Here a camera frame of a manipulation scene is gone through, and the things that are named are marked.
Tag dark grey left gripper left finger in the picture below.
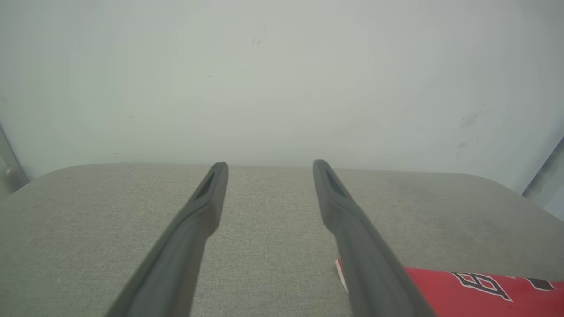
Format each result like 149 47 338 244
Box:
105 162 229 317

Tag red and white jersey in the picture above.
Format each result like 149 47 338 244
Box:
335 258 564 317

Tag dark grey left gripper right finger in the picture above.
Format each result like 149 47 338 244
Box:
312 159 438 317

